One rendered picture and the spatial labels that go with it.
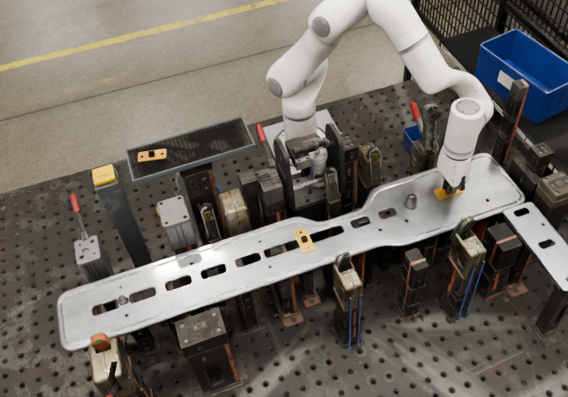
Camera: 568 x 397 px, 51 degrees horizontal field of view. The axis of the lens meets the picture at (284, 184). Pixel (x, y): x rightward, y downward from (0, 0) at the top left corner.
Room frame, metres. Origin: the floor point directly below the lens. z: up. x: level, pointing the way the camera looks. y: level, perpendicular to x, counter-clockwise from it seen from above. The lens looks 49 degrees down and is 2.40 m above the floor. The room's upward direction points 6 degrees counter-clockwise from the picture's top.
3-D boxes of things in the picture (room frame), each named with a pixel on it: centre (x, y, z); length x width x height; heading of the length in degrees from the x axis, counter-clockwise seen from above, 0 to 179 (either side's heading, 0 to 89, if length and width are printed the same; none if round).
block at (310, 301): (1.00, -0.04, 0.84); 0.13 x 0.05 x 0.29; 15
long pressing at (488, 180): (0.97, -0.02, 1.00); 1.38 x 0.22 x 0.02; 105
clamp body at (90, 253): (0.99, 0.57, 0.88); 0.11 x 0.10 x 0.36; 15
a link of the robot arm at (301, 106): (1.58, -0.10, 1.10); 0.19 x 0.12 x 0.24; 132
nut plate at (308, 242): (0.98, -0.04, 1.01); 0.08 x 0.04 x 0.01; 15
